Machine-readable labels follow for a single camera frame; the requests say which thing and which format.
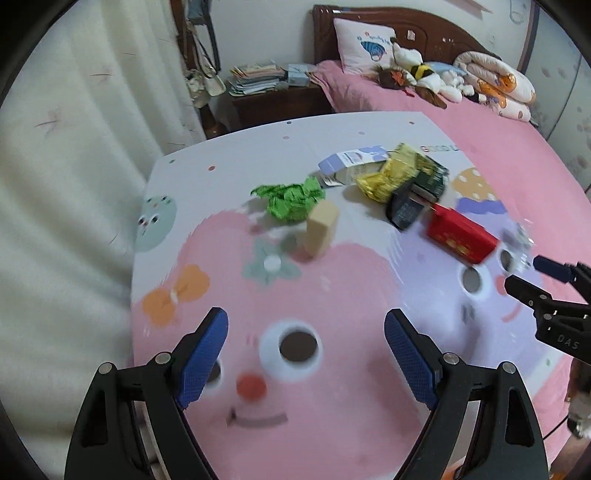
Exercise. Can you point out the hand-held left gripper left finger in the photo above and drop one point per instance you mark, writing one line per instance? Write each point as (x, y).
(203, 355)

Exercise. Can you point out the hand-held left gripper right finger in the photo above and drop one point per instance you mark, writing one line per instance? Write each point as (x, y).
(411, 355)

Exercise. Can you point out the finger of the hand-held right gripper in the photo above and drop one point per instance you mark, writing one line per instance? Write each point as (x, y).
(549, 267)
(524, 288)

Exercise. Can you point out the clear plastic wrapper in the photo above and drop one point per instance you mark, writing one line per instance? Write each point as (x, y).
(519, 244)

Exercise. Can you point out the red box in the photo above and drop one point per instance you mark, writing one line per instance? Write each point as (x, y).
(457, 235)

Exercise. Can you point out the small black box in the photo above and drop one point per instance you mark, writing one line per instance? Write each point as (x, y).
(406, 212)

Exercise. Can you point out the dark green yellow packet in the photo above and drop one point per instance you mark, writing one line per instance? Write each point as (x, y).
(429, 177)

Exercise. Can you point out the wooden block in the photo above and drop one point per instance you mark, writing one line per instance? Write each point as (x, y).
(321, 228)

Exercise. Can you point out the yellow wrapper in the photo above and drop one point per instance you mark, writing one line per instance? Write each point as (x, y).
(383, 182)

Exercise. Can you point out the green wrapper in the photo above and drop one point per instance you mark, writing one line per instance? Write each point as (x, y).
(286, 201)

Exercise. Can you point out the purple and white carton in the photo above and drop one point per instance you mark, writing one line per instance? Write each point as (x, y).
(344, 164)

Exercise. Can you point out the cartoon printed tablecloth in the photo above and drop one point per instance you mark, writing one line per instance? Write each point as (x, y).
(351, 286)

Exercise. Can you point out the pink bed sheet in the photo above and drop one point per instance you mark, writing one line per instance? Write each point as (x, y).
(508, 152)

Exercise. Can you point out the white wardrobe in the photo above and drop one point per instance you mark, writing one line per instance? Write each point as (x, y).
(563, 92)

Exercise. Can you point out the folded bear printed quilt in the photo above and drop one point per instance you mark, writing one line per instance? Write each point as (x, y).
(498, 83)

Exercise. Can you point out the white plush toy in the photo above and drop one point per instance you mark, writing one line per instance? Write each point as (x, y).
(461, 85)

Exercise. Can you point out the cream leaf printed curtain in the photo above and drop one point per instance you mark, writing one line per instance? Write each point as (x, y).
(69, 184)

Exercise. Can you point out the light blue plush toy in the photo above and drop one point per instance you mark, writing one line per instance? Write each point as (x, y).
(445, 69)

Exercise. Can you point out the white bee plush dog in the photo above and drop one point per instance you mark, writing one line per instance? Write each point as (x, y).
(425, 74)

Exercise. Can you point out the brown haired doll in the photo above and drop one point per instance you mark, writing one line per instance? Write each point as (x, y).
(392, 78)

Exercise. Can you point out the dark wooden nightstand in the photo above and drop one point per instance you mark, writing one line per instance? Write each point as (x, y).
(277, 106)

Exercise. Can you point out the dark wooden headboard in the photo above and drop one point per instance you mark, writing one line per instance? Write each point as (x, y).
(429, 32)

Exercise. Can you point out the white handbag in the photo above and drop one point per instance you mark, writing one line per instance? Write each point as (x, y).
(203, 87)

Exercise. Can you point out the pile of books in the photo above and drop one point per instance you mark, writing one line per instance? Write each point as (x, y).
(254, 81)

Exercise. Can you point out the white printed pillow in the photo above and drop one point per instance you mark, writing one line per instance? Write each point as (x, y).
(360, 46)

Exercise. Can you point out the light blue box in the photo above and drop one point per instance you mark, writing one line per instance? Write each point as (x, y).
(298, 76)

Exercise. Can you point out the dark wooden coat stand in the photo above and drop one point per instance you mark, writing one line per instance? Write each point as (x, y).
(180, 37)

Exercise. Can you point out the blue hanging bag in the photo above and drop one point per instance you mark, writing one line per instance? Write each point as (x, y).
(199, 7)

